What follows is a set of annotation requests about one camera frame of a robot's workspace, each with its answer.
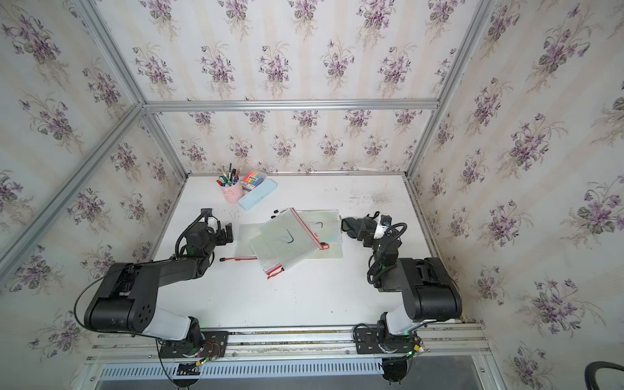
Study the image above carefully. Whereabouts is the mesh document bag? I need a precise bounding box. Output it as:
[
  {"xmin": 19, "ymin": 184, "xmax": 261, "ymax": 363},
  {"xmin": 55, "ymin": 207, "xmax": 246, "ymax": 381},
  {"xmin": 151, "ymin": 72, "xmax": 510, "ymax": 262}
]
[
  {"xmin": 297, "ymin": 210, "xmax": 343, "ymax": 260},
  {"xmin": 219, "ymin": 224, "xmax": 261, "ymax": 263},
  {"xmin": 250, "ymin": 208, "xmax": 330, "ymax": 279}
]

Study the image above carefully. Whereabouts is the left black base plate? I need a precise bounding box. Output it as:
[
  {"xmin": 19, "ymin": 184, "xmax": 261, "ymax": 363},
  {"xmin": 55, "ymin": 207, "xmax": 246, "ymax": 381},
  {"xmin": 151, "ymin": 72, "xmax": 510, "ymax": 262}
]
[{"xmin": 159, "ymin": 331, "xmax": 230, "ymax": 360}]

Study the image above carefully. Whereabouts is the light blue pencil case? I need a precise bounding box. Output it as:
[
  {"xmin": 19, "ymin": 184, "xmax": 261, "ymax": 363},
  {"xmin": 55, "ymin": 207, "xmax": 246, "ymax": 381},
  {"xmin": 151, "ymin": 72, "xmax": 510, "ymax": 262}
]
[{"xmin": 237, "ymin": 179, "xmax": 277, "ymax": 211}]

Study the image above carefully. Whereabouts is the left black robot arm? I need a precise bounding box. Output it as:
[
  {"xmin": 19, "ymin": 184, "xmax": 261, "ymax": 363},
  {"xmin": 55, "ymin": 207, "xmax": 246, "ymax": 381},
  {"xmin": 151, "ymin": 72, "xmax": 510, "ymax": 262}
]
[{"xmin": 77, "ymin": 208, "xmax": 233, "ymax": 349}]

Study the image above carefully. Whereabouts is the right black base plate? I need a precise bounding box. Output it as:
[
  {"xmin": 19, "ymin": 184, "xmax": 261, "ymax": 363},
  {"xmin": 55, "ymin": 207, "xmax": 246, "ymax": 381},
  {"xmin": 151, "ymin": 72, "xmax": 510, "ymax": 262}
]
[{"xmin": 351, "ymin": 323, "xmax": 422, "ymax": 355}]

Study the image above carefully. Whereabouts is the colourful marker box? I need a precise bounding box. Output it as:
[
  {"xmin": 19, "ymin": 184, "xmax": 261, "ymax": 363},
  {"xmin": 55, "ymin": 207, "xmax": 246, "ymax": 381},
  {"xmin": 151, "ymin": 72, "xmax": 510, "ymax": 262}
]
[{"xmin": 241, "ymin": 171, "xmax": 267, "ymax": 191}]

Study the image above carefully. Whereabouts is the aluminium mounting rail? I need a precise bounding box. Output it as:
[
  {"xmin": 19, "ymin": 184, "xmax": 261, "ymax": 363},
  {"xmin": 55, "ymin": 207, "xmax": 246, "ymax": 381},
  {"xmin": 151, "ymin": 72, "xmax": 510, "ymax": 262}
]
[{"xmin": 84, "ymin": 322, "xmax": 493, "ymax": 366}]

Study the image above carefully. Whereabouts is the white ventilation grille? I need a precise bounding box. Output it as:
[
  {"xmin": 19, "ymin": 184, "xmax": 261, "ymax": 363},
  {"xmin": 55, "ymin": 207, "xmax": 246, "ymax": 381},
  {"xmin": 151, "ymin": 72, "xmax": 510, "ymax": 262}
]
[{"xmin": 98, "ymin": 358, "xmax": 383, "ymax": 381}]

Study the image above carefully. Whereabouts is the black chair part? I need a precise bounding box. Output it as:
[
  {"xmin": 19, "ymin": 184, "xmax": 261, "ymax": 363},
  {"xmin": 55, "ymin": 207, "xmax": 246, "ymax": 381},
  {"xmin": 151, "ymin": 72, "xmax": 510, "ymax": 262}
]
[{"xmin": 584, "ymin": 361, "xmax": 623, "ymax": 390}]

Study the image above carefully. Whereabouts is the dark grey green cloth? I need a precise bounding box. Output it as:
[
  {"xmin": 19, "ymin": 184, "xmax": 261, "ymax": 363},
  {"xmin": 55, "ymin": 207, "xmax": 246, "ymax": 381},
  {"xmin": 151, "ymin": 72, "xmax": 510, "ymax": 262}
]
[{"xmin": 341, "ymin": 211, "xmax": 380, "ymax": 240}]

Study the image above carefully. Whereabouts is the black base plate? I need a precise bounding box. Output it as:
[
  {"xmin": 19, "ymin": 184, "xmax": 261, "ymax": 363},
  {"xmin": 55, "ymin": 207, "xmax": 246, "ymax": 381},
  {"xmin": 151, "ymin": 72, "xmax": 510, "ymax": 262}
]
[
  {"xmin": 159, "ymin": 331, "xmax": 230, "ymax": 360},
  {"xmin": 351, "ymin": 323, "xmax": 422, "ymax": 355}
]

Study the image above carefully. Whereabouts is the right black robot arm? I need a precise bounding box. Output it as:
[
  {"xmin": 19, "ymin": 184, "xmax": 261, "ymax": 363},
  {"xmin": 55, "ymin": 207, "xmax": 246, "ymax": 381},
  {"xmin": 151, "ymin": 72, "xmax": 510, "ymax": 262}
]
[{"xmin": 341, "ymin": 214, "xmax": 462, "ymax": 341}]

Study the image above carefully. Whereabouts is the pink pen cup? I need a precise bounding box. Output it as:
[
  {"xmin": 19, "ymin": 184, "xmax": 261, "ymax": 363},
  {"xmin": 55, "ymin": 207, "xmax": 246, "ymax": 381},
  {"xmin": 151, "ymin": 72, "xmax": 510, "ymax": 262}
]
[{"xmin": 221, "ymin": 181, "xmax": 245, "ymax": 204}]

